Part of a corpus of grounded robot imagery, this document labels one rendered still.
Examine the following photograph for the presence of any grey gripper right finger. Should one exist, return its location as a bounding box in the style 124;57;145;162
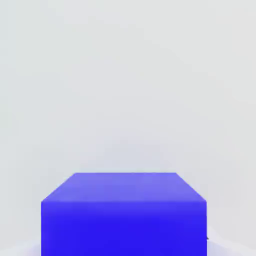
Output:
206;226;246;256

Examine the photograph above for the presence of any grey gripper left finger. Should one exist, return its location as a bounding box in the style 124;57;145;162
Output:
18;240;42;256

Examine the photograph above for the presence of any small blue cube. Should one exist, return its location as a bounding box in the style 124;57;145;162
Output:
40;172;208;256

